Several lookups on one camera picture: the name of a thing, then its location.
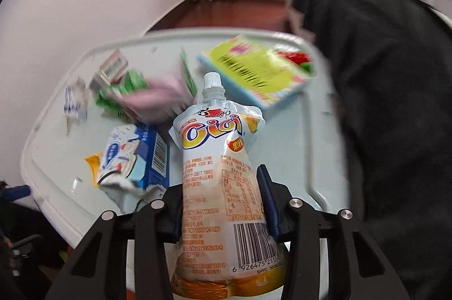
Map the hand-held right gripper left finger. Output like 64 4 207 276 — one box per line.
46 185 184 300

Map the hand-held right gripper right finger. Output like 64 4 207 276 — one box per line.
257 165 410 300

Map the white orange drink pouch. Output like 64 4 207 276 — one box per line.
168 72 288 299

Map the crushed blue white milk carton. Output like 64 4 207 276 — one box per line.
97 124 170 195

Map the blue box with yellow-green print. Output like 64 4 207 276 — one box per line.
196 34 315 110

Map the small white blue wrapper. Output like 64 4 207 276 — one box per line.
64 78 89 122

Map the yellow wrapper piece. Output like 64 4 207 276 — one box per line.
84 154 104 188

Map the pink wrapper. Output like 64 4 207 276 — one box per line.
122 76 195 124

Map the green wrapper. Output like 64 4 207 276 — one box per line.
95 69 149 117

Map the green wrapper strip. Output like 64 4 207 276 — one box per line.
179 48 198 99

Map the black cloth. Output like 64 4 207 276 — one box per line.
282 0 452 300

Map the small red white box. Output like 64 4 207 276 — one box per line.
88 49 129 92

